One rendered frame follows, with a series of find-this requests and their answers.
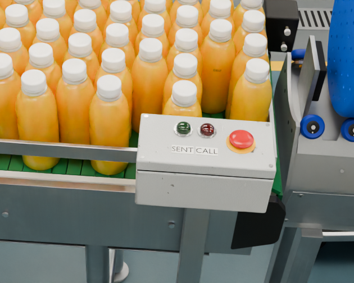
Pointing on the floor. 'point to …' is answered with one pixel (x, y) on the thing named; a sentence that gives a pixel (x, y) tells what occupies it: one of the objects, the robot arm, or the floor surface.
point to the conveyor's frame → (110, 220)
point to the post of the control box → (193, 245)
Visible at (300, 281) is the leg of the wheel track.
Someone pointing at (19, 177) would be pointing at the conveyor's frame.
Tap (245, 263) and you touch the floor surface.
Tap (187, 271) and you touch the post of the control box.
